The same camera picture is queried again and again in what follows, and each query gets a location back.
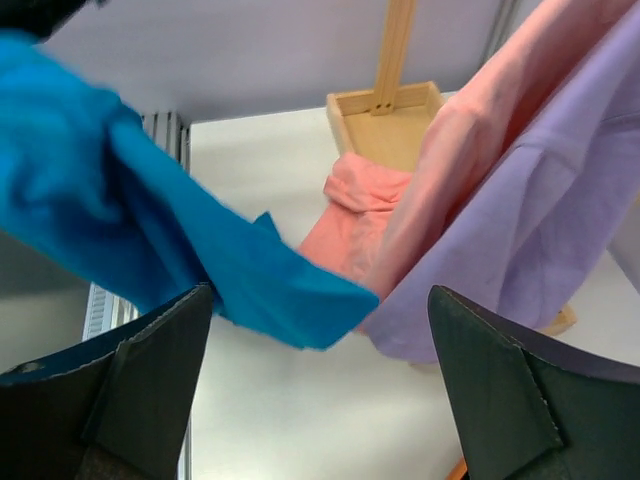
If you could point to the pink t shirt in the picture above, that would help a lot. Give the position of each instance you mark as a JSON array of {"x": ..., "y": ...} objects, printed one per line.
[{"x": 379, "y": 222}]

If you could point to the purple t shirt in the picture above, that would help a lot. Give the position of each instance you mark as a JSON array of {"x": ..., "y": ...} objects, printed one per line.
[{"x": 576, "y": 171}]

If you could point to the blue t shirt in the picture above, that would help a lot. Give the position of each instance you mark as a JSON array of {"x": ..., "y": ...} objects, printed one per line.
[{"x": 83, "y": 183}]

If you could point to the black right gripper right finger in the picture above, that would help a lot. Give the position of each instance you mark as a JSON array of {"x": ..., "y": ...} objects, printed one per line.
[{"x": 527, "y": 406}]

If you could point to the wooden clothes rack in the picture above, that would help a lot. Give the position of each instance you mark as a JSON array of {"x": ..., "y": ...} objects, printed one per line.
[{"x": 386, "y": 125}]

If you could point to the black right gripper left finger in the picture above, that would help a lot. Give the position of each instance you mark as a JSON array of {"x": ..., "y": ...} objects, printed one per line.
[{"x": 116, "y": 406}]

